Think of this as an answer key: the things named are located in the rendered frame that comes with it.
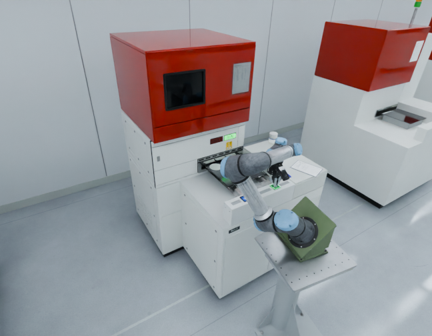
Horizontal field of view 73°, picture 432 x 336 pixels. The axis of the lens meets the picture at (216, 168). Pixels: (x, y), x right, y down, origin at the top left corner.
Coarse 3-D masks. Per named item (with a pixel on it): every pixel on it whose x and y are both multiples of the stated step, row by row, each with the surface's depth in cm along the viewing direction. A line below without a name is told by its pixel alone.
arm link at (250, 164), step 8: (296, 144) 168; (264, 152) 147; (272, 152) 152; (280, 152) 156; (288, 152) 162; (296, 152) 167; (240, 160) 144; (248, 160) 142; (256, 160) 142; (264, 160) 143; (272, 160) 149; (280, 160) 157; (240, 168) 143; (248, 168) 142; (256, 168) 142; (264, 168) 144
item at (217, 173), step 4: (208, 164) 238; (220, 164) 239; (208, 168) 233; (212, 172) 229; (216, 172) 229; (220, 172) 229; (260, 172) 230; (220, 176) 224; (252, 176) 225; (256, 176) 225; (224, 180) 220; (228, 180) 220; (228, 184) 215; (232, 184) 216
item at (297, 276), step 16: (256, 240) 180; (272, 240) 180; (272, 256) 170; (288, 256) 170; (320, 256) 171; (336, 256) 171; (288, 272) 161; (304, 272) 161; (320, 272) 161; (336, 272) 161; (304, 288) 155
